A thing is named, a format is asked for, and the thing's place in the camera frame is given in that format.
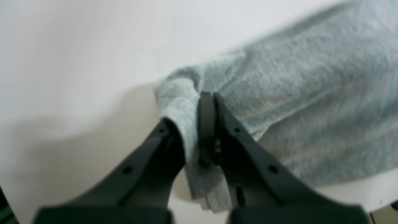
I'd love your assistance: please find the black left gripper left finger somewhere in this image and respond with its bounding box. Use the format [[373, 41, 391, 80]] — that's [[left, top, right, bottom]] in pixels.
[[34, 119, 185, 224]]

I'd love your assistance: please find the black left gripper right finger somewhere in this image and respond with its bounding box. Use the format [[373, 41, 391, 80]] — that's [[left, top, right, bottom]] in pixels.
[[197, 92, 368, 224]]

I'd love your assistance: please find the grey T-shirt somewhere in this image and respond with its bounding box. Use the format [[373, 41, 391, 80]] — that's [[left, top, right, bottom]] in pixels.
[[155, 0, 398, 212]]

